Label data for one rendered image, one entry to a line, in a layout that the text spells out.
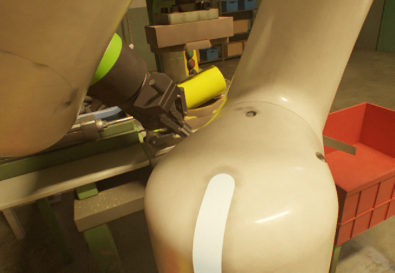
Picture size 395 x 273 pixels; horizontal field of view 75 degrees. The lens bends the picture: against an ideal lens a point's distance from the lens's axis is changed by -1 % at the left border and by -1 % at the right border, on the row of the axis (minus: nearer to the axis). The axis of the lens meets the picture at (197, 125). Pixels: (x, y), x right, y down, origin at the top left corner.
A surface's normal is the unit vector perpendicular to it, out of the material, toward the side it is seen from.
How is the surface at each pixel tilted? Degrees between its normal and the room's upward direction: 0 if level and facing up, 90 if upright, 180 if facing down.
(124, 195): 0
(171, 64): 90
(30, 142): 125
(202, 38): 90
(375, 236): 0
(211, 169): 11
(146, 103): 40
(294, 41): 84
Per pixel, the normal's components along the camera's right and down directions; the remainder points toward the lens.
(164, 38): 0.40, 0.36
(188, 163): -0.33, -0.84
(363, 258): -0.10, -0.90
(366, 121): -0.92, 0.25
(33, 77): 0.30, 0.76
